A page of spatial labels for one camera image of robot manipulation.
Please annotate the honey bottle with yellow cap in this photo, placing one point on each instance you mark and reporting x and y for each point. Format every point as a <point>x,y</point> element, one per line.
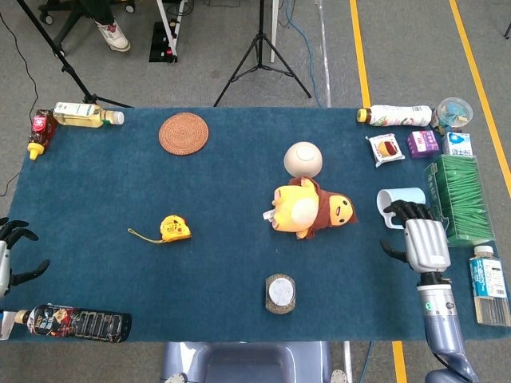
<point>42,131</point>

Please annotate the round woven rattan coaster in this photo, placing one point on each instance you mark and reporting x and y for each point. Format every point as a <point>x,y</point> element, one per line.
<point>183,133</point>

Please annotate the grain jar with black lid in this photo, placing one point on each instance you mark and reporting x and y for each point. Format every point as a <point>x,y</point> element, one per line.
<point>280,293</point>

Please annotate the black power strip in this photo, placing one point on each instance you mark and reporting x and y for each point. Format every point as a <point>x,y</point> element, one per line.
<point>159,44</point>

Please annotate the white snack packet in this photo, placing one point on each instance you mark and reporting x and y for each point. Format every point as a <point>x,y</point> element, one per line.
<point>385,149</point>

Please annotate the clear round tub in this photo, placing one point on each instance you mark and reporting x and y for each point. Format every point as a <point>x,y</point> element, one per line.
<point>454,111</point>

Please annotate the light blue mug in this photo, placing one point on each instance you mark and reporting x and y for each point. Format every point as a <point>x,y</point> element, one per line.
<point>405,195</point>

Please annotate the beige upturned bowl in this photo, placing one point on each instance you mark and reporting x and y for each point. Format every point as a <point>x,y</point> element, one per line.
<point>303,159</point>

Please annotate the black slanted light stand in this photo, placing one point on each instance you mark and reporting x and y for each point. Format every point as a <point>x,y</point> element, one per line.
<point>74,73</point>

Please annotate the blue carpet table mat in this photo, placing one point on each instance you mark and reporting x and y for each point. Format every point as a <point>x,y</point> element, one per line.
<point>223,247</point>

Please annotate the white red sneaker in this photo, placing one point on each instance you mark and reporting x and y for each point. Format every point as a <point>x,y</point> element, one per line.
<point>115,35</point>

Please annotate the black camera tripod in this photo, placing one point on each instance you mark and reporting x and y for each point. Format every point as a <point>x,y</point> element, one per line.
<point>260,40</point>

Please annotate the purple small box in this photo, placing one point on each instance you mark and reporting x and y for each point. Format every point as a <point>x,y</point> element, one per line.
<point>422,144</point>

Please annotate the person's dark trouser leg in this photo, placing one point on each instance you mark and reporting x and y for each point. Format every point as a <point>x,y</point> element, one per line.
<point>97,10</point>

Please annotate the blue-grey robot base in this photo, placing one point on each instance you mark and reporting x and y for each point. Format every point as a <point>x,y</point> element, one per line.
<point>247,363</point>

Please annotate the small white carton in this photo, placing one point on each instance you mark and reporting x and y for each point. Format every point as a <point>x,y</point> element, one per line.
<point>6,325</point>

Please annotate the black office chair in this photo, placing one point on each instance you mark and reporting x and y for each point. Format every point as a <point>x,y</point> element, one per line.
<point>66,28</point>

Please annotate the clear box of green sachets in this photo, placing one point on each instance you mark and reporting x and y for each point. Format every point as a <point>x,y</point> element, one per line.
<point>463,199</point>

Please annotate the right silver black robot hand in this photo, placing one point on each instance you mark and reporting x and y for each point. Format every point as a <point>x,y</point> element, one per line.
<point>427,247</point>

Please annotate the dark printed drink bottle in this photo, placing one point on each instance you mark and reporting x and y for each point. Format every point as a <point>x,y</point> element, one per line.
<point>80,323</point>

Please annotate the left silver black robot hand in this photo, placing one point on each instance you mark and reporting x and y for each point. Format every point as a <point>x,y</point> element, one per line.
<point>4,263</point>

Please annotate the yellow tape measure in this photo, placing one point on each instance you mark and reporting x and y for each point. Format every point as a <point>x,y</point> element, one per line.
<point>175,228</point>

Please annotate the white metal frame leg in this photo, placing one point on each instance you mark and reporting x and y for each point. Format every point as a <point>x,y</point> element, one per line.
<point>167,28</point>
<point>274,32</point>

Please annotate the white labelled bottle yellow cap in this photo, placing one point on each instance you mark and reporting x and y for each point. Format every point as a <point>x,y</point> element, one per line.
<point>399,115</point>

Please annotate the clear water bottle blue label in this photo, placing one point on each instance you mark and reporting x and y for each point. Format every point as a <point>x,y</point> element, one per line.
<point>489,287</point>

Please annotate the white blue milk carton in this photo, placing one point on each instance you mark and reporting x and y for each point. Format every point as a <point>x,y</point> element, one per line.
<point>457,144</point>

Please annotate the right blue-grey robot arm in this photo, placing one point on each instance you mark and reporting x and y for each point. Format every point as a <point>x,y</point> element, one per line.
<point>443,327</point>

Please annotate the yellow plush toy brown hood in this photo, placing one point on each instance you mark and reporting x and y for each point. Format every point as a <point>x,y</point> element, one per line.
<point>303,209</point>

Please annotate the clear bottle of yellow oil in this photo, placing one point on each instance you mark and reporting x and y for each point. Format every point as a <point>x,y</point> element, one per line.
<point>80,115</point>

